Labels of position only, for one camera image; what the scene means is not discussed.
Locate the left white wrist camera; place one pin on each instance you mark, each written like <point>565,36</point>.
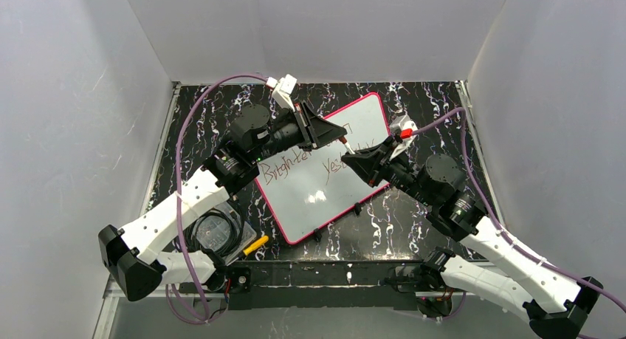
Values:
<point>281,90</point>

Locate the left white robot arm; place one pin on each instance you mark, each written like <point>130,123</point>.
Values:
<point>135,255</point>

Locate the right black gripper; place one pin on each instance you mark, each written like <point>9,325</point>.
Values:
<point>380,162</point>

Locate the white marker pen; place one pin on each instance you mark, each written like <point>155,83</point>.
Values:
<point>349,149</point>

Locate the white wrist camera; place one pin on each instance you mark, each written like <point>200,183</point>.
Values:
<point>281,90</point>
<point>403,126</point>

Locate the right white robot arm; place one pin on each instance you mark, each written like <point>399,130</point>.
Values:
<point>553,305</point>

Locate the aluminium frame rail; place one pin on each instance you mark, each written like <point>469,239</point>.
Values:
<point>246,276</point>

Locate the clear plastic parts box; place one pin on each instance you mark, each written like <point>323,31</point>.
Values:
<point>223,229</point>

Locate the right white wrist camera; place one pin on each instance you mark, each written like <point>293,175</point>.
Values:
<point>403,126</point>

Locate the yellow handled tool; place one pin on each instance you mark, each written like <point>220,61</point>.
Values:
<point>255,245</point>

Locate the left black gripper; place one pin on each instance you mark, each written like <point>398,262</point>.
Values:
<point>302,126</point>

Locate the pink framed whiteboard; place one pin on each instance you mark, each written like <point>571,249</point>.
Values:
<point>307,190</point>

